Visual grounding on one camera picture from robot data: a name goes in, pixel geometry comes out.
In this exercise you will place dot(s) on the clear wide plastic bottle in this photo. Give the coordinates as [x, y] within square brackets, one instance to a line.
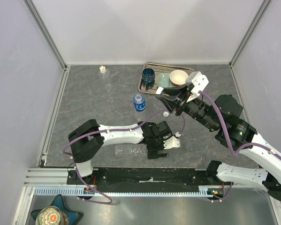
[130, 150]

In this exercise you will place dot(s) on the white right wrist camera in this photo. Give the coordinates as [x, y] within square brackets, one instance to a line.
[199, 82]

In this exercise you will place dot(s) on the light green square plate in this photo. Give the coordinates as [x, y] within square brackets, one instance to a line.
[165, 80]

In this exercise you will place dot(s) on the clear bottle with notched cap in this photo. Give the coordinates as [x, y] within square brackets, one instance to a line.
[105, 79]

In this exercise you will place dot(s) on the blue star shaped dish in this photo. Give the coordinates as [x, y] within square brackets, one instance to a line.
[74, 216]

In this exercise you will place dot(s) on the cream notched bottle cap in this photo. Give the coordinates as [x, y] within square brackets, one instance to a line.
[102, 69]

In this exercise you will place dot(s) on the cream and brown bowl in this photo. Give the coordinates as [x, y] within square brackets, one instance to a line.
[178, 77]

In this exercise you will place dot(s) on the light blue cable duct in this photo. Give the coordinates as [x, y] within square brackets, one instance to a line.
[85, 192]

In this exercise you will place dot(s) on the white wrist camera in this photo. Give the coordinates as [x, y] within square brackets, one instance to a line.
[171, 143]
[199, 82]

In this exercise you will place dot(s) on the dark blue ceramic cup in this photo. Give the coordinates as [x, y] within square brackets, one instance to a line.
[148, 75]

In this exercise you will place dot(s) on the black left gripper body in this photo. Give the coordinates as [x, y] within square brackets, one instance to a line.
[158, 145]

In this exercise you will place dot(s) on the metal serving tray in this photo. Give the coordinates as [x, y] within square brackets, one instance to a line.
[150, 88]

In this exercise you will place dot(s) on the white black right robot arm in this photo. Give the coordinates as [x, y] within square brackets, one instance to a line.
[223, 116]

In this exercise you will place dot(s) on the blue label plastic bottle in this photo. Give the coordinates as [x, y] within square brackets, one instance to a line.
[139, 103]

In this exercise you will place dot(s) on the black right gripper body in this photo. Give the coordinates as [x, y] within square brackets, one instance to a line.
[186, 95]

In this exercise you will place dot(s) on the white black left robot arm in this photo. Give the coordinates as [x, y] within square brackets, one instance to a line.
[90, 137]

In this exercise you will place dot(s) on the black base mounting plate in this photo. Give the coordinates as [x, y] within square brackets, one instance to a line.
[110, 179]

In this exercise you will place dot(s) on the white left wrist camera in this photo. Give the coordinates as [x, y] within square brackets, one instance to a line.
[171, 143]

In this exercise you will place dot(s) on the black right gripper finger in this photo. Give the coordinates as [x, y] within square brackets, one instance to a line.
[175, 91]
[171, 103]

